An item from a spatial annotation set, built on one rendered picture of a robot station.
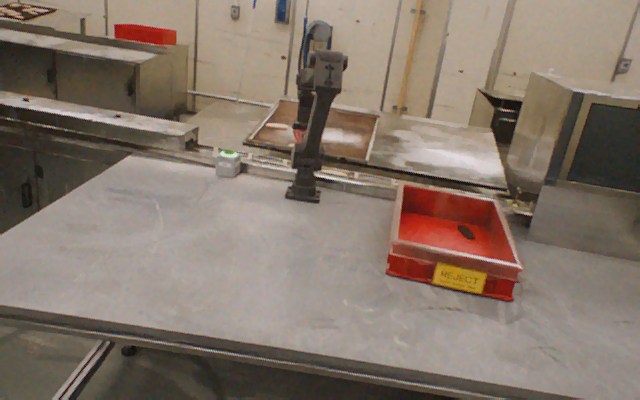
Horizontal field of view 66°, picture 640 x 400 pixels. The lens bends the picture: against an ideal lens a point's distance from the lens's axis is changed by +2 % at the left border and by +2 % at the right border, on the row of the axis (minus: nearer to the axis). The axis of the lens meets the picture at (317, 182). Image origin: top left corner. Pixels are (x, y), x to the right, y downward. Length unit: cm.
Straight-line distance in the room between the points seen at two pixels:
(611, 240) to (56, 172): 202
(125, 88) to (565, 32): 418
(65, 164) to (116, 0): 436
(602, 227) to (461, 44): 365
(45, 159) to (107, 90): 240
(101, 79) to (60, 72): 37
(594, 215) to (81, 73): 401
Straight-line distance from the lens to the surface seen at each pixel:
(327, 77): 138
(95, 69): 462
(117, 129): 203
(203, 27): 593
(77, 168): 218
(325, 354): 99
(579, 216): 172
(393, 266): 127
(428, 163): 202
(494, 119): 351
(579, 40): 569
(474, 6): 519
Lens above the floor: 144
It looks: 20 degrees down
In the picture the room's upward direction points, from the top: 8 degrees clockwise
